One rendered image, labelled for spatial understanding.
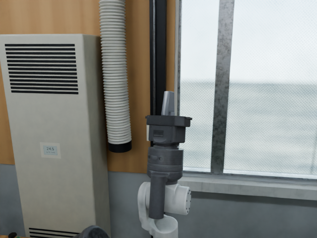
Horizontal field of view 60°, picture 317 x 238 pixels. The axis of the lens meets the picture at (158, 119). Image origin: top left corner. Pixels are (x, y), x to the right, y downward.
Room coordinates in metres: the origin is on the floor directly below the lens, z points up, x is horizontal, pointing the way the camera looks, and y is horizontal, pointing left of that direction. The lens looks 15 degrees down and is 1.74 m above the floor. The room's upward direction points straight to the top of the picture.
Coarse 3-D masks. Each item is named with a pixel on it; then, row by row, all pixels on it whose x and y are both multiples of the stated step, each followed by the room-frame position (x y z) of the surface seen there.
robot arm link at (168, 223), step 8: (144, 184) 0.61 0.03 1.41; (144, 192) 0.59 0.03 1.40; (144, 200) 0.58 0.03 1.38; (144, 208) 0.58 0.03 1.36; (144, 216) 0.58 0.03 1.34; (168, 216) 0.63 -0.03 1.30; (144, 224) 0.58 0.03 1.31; (152, 224) 0.59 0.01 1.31; (160, 224) 0.60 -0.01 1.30; (168, 224) 0.60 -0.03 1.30; (176, 224) 0.60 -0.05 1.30; (152, 232) 0.58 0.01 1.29; (160, 232) 0.57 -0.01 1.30; (168, 232) 0.57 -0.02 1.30; (176, 232) 0.59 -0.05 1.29
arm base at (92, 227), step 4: (88, 228) 0.48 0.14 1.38; (92, 228) 0.49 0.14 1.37; (96, 228) 0.50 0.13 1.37; (100, 228) 0.51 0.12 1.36; (84, 232) 0.47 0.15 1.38; (88, 232) 0.47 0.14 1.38; (92, 232) 0.48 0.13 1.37; (96, 232) 0.49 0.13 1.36; (100, 232) 0.50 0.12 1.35; (104, 232) 0.51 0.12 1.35; (80, 236) 0.47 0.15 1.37; (84, 236) 0.46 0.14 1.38; (88, 236) 0.46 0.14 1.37; (92, 236) 0.47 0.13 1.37; (96, 236) 0.48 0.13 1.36; (100, 236) 0.49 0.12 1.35; (104, 236) 0.50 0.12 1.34; (108, 236) 0.51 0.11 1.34
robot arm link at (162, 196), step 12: (156, 168) 0.58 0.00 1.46; (168, 168) 0.58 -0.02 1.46; (180, 168) 0.60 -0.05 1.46; (156, 180) 0.55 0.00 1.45; (168, 180) 0.58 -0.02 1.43; (156, 192) 0.54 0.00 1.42; (168, 192) 0.57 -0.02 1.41; (180, 192) 0.57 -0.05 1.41; (156, 204) 0.54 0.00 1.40; (168, 204) 0.56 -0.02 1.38; (180, 204) 0.55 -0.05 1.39; (156, 216) 0.53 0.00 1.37
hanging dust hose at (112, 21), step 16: (112, 0) 1.64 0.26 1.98; (112, 16) 1.65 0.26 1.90; (112, 32) 1.64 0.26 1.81; (112, 48) 1.64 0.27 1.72; (112, 64) 1.64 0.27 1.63; (112, 80) 1.64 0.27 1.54; (112, 96) 1.64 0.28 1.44; (112, 112) 1.64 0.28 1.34; (128, 112) 1.68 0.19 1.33; (112, 128) 1.64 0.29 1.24; (128, 128) 1.67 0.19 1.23; (112, 144) 1.64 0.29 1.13; (128, 144) 1.66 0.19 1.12
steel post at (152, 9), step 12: (156, 0) 1.71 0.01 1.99; (156, 12) 1.71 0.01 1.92; (156, 24) 1.71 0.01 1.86; (156, 36) 1.71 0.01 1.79; (156, 48) 1.71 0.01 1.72; (156, 60) 1.71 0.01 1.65; (156, 72) 1.71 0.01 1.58; (156, 84) 1.71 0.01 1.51; (156, 96) 1.71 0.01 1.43; (156, 108) 1.71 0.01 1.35
